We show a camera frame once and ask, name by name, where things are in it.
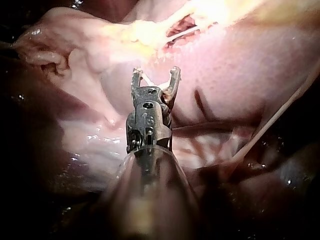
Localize dark red liver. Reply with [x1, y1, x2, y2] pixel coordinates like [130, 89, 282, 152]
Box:
[0, 0, 320, 240]

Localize thin tube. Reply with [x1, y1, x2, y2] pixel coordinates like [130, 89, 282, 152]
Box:
[166, 27, 201, 42]

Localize right arm instrument jaw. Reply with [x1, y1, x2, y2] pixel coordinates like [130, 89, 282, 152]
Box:
[160, 65, 182, 104]
[130, 66, 144, 101]

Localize gallbladder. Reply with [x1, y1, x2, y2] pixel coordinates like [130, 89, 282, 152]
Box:
[99, 0, 320, 62]

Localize right arm instrument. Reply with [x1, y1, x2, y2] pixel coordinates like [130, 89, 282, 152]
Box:
[125, 85, 173, 154]

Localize white clip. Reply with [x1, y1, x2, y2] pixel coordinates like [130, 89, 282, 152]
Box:
[139, 70, 173, 89]

